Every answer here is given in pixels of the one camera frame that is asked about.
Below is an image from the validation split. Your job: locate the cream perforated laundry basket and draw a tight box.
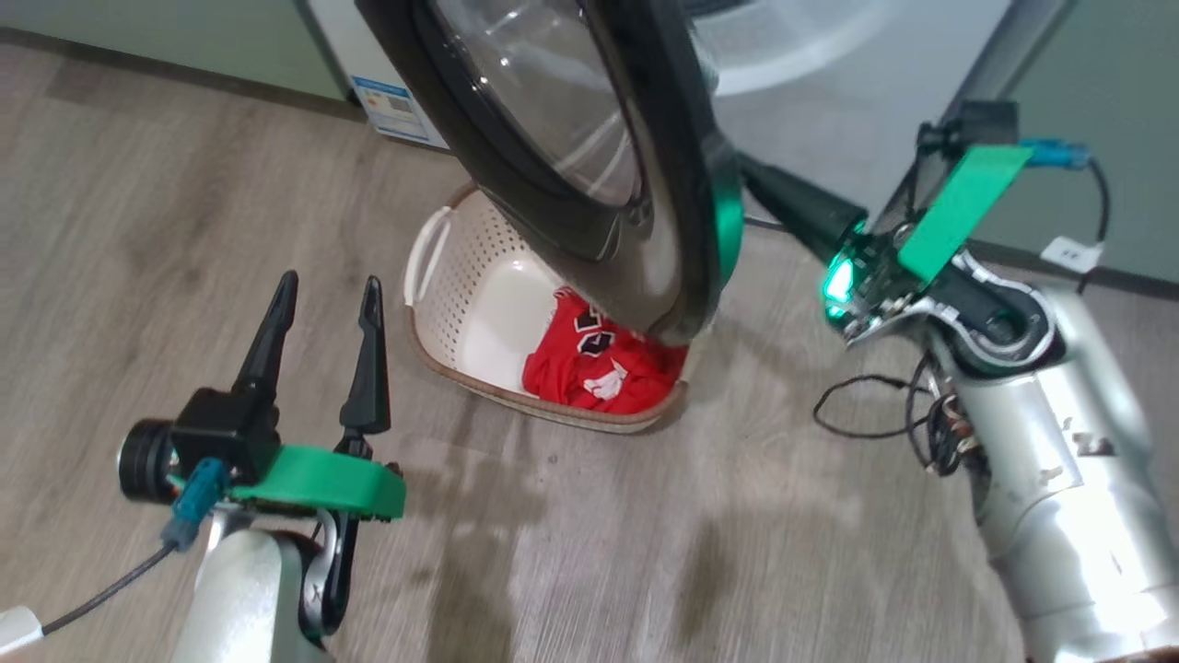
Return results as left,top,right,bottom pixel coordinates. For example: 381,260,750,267
403,184,690,435

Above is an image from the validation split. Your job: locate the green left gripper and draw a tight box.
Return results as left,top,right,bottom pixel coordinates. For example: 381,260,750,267
228,270,407,522

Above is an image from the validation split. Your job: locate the black cable with blue connector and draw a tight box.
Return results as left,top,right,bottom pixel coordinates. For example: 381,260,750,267
1018,138,1112,296
0,458,229,657

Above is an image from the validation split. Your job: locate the loose black cable bundle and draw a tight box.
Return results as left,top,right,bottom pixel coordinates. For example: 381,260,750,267
813,355,964,478

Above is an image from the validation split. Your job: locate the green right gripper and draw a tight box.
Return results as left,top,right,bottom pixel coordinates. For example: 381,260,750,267
737,145,1033,346

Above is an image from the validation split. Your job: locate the blue white energy label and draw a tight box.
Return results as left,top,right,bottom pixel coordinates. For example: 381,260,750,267
350,76,449,149

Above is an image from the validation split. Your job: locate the round black glass washer door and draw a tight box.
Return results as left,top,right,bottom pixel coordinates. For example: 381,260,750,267
355,0,745,347

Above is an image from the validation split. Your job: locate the white front-load washing machine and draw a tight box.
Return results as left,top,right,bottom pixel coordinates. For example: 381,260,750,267
295,0,1074,222

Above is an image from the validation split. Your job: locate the red and white jersey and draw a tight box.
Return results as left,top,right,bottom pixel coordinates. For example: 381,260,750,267
522,287,689,415

